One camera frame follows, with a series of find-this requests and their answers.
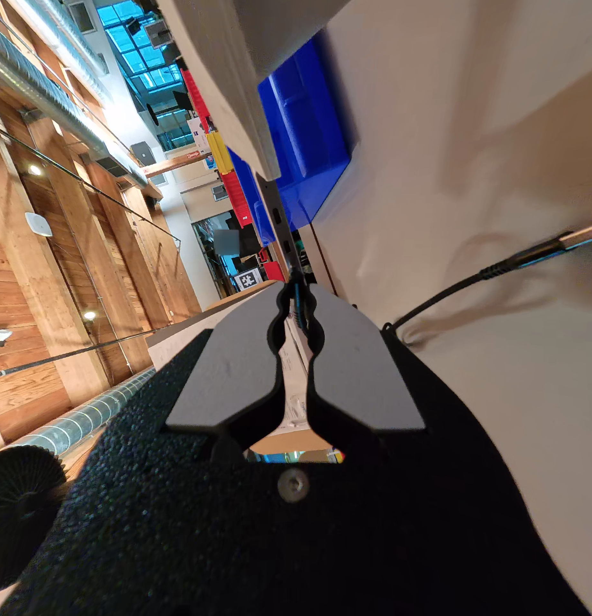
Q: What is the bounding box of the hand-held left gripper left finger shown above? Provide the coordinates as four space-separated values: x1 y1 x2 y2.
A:
165 281 289 453

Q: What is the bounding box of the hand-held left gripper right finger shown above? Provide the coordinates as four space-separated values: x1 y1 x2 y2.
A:
303 283 426 455

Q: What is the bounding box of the black usb-c cable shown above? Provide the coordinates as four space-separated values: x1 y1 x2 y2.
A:
288 272 312 338

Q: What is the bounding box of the grey usb hub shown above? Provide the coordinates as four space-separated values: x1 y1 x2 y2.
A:
254 172 305 284

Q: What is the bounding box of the thick black hub cable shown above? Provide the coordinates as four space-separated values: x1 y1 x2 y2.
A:
382 229 592 345

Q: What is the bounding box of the yellow plastic bin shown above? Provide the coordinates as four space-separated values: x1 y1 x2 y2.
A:
206 131 235 175

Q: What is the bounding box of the blue plastic bin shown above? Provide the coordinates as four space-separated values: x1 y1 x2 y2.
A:
226 36 360 247

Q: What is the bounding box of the white ceiling access point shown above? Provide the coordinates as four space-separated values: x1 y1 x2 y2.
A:
25 212 54 238

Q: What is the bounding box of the black pleated disc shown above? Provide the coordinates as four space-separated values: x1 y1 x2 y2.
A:
0 445 68 592

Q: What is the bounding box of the stack of red bins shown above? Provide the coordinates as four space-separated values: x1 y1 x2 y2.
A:
180 67 216 133

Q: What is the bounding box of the white document stand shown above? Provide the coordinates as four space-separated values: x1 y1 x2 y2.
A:
156 0 352 182

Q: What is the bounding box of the silver ventilation duct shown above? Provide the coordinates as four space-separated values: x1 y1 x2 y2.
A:
0 19 148 189
2 365 158 459

